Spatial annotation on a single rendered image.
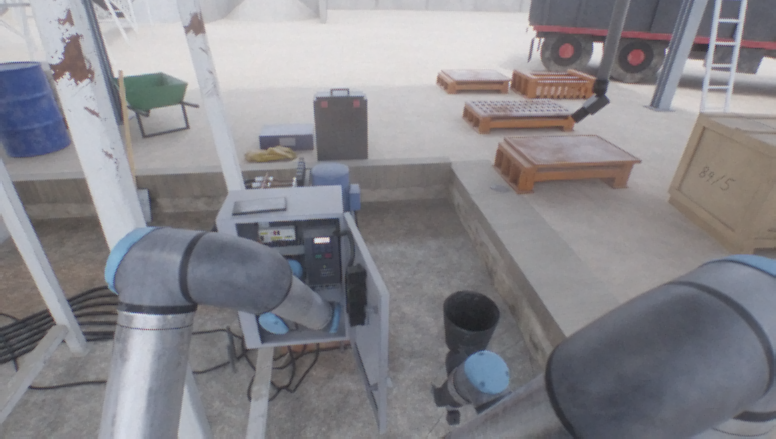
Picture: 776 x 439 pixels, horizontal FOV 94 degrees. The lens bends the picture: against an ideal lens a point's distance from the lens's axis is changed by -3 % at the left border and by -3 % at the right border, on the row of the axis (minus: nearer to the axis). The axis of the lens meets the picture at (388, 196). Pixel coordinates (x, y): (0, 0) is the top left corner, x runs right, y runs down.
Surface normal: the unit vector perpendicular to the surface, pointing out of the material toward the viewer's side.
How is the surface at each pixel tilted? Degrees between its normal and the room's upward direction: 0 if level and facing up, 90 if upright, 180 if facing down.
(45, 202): 90
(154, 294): 56
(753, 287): 5
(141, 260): 47
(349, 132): 90
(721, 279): 15
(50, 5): 80
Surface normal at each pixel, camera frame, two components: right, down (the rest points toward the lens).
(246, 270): 0.65, -0.16
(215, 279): 0.36, 0.11
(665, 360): -0.51, -0.39
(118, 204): 0.14, 0.32
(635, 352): -0.66, -0.48
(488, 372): 0.15, -0.68
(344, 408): 0.02, -0.88
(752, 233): -0.01, 0.48
